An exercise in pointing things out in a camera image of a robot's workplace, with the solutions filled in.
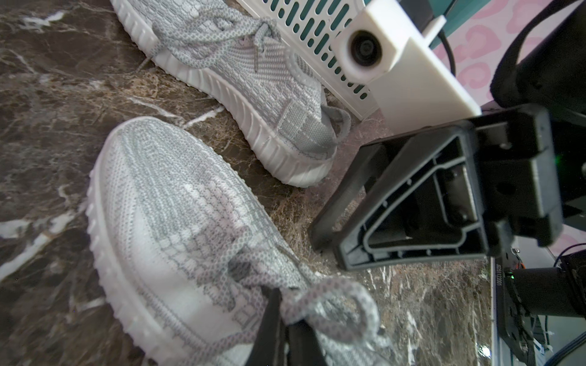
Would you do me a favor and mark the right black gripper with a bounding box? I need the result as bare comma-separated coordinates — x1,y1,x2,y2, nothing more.
332,104,563,271

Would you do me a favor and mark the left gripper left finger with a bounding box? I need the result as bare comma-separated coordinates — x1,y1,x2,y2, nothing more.
246,288,286,366

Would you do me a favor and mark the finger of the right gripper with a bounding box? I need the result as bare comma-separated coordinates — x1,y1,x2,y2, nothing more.
309,139,412,251

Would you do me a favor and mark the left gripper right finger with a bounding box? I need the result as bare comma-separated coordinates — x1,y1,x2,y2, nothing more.
287,320,327,366

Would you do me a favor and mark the grey knit sneaker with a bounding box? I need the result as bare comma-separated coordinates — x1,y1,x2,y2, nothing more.
86,117,390,365
112,1,352,188

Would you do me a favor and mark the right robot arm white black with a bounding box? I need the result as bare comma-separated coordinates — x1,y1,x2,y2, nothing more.
309,1,585,271

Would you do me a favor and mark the white plastic file organizer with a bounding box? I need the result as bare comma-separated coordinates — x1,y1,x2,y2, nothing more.
238,0,378,120

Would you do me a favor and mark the teal folder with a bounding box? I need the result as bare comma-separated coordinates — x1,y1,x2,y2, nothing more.
428,0,489,38

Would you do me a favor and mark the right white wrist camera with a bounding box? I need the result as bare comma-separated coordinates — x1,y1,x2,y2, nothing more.
332,1,482,134

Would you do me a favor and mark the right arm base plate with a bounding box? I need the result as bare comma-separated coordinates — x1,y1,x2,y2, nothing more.
491,250,549,365

